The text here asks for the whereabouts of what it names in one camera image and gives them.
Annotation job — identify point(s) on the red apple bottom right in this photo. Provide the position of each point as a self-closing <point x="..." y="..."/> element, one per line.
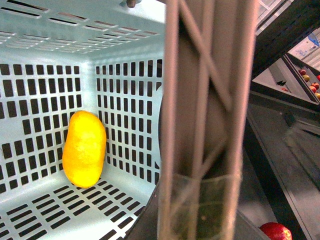
<point x="276" y="231"/>

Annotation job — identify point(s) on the light blue plastic basket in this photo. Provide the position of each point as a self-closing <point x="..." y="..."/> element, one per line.
<point x="81" y="87"/>

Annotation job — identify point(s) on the yellow mango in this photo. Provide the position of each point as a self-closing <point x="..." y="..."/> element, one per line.
<point x="84" y="150"/>

